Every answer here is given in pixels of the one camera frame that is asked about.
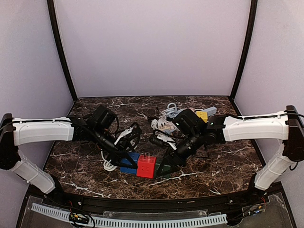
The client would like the dark green cube socket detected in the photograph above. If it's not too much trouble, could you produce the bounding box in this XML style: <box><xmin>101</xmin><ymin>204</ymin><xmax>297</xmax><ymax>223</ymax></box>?
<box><xmin>154</xmin><ymin>158</ymin><xmax>174</xmax><ymax>179</ymax></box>

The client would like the blue cube socket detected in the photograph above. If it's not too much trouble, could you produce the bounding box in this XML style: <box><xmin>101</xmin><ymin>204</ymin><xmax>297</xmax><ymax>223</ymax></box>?
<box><xmin>120</xmin><ymin>152</ymin><xmax>140</xmax><ymax>175</ymax></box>

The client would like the red cube socket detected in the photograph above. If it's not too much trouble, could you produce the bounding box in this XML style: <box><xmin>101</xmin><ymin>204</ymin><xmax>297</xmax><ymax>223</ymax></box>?
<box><xmin>136</xmin><ymin>155</ymin><xmax>157</xmax><ymax>179</ymax></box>

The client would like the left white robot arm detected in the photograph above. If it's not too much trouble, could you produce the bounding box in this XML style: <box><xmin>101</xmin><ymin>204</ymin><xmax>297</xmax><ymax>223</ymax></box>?
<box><xmin>0</xmin><ymin>113</ymin><xmax>137</xmax><ymax>194</ymax></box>

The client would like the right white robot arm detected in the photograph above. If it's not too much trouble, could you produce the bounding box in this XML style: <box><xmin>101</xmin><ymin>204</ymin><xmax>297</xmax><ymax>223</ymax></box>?
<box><xmin>157</xmin><ymin>105</ymin><xmax>304</xmax><ymax>191</ymax></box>

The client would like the beige cube socket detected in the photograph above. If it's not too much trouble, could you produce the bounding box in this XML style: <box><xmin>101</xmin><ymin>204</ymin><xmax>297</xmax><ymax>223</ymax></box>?
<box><xmin>159</xmin><ymin>125</ymin><xmax>175</xmax><ymax>134</ymax></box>

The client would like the yellow cube socket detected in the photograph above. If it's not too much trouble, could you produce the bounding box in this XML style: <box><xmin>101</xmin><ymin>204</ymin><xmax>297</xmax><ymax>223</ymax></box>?
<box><xmin>196</xmin><ymin>111</ymin><xmax>208</xmax><ymax>123</ymax></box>

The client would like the grey blue power strip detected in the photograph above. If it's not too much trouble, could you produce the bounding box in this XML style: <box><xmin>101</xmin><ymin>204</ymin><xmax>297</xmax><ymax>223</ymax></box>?
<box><xmin>202</xmin><ymin>106</ymin><xmax>217</xmax><ymax>116</ymax></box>

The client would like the small circuit board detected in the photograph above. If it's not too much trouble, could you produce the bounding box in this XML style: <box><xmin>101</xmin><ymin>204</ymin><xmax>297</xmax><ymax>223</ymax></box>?
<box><xmin>68</xmin><ymin>213</ymin><xmax>90</xmax><ymax>225</ymax></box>

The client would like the white braided cable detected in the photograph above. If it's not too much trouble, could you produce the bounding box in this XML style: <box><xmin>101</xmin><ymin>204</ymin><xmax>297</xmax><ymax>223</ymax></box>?
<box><xmin>151</xmin><ymin>118</ymin><xmax>167</xmax><ymax>131</ymax></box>

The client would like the light blue plug cable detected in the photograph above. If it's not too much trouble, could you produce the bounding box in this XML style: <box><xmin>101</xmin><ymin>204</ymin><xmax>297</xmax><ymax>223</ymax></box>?
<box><xmin>161</xmin><ymin>102</ymin><xmax>181</xmax><ymax>119</ymax></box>

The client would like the white slotted cable duct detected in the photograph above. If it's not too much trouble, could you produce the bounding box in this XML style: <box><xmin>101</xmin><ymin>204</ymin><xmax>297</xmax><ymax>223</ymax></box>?
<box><xmin>31</xmin><ymin>203</ymin><xmax>227</xmax><ymax>228</ymax></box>

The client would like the left black frame post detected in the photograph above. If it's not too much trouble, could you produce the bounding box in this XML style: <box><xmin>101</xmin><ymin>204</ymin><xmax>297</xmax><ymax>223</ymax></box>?
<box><xmin>47</xmin><ymin>0</ymin><xmax>78</xmax><ymax>103</ymax></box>

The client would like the black frame post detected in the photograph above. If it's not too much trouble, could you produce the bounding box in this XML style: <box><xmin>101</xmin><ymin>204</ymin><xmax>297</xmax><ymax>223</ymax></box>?
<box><xmin>229</xmin><ymin>0</ymin><xmax>258</xmax><ymax>101</ymax></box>
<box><xmin>47</xmin><ymin>0</ymin><xmax>78</xmax><ymax>103</ymax></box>

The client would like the right black frame post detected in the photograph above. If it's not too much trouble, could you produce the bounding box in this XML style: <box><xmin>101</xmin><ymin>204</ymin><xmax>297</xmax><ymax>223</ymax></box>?
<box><xmin>229</xmin><ymin>0</ymin><xmax>258</xmax><ymax>101</ymax></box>

